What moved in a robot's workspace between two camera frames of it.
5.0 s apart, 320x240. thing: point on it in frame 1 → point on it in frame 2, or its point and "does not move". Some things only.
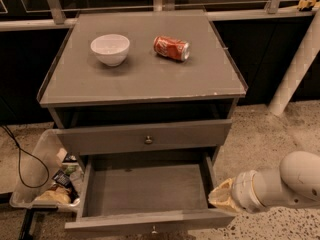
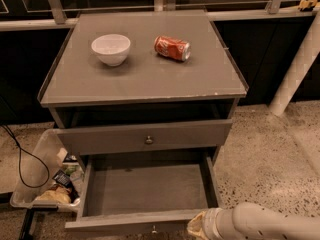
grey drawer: (135, 194) does not move
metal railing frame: (168, 4) does not move
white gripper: (242, 190) → (212, 222)
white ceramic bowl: (110, 49) does not move
